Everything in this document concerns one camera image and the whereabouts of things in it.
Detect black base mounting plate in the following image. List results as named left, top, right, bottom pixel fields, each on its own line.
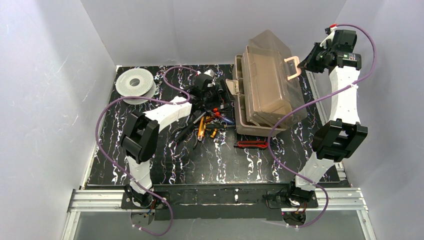
left=119, top=182, right=320, bottom=221

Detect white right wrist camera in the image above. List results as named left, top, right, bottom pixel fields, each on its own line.
left=320, top=23, right=337, bottom=49

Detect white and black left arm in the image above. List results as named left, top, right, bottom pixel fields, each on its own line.
left=120, top=70, right=234, bottom=209

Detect red and black utility knife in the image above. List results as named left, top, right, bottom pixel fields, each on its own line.
left=233, top=140, right=268, bottom=150

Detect beige translucent plastic toolbox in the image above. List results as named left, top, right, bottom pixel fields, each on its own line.
left=226, top=29, right=308, bottom=137

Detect blue handled screwdriver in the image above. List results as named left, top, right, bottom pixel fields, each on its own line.
left=211, top=112, right=236, bottom=126

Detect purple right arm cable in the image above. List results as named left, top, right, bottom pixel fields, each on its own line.
left=266, top=23, right=378, bottom=229

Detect black handled cutters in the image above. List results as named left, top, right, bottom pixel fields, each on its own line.
left=171, top=111, right=206, bottom=144

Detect yellow black bit holder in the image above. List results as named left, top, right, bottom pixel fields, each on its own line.
left=204, top=116, right=227, bottom=138

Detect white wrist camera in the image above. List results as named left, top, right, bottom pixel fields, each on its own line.
left=320, top=23, right=337, bottom=49
left=204, top=69, right=215, bottom=79

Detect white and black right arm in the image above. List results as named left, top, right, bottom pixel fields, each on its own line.
left=263, top=24, right=368, bottom=208

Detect white filament spool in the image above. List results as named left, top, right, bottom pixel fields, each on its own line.
left=115, top=68, right=157, bottom=99

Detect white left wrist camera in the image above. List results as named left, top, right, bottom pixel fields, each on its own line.
left=204, top=69, right=215, bottom=79

